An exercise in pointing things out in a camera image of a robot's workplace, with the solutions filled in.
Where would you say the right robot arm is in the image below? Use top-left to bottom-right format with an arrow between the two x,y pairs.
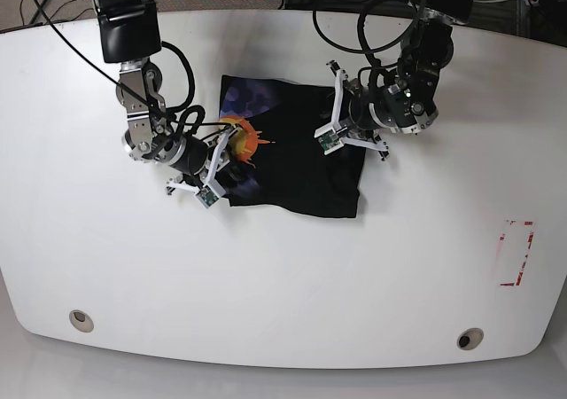
91,0 -> 237,207

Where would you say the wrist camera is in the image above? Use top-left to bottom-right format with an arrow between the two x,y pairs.
314,125 -> 344,155
195,185 -> 221,208

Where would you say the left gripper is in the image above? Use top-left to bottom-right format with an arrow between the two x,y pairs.
326,60 -> 390,161

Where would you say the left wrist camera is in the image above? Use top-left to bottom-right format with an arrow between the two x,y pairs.
314,125 -> 344,155

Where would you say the red tape rectangle marking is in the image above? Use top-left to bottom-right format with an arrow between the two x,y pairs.
496,220 -> 535,287

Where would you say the table cable grommet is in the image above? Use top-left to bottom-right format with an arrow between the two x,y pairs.
69,309 -> 94,333
456,327 -> 484,351

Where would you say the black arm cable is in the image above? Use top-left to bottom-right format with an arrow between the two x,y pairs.
21,0 -> 205,152
312,0 -> 426,103

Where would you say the black t-shirt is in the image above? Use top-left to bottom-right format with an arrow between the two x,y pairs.
219,75 -> 365,218

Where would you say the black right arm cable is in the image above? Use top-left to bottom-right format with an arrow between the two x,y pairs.
21,0 -> 205,152

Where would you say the left table cable grommet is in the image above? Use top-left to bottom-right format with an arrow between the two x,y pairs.
69,309 -> 94,333

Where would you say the right table cable grommet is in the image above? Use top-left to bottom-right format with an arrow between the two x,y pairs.
456,327 -> 484,351

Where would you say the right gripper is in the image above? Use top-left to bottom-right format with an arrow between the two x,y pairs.
166,124 -> 244,195

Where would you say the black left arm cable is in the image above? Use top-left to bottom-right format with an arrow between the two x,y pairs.
312,0 -> 426,103

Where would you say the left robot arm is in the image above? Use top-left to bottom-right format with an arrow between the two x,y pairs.
315,0 -> 474,159

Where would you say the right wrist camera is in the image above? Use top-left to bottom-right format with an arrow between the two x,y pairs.
195,185 -> 221,208

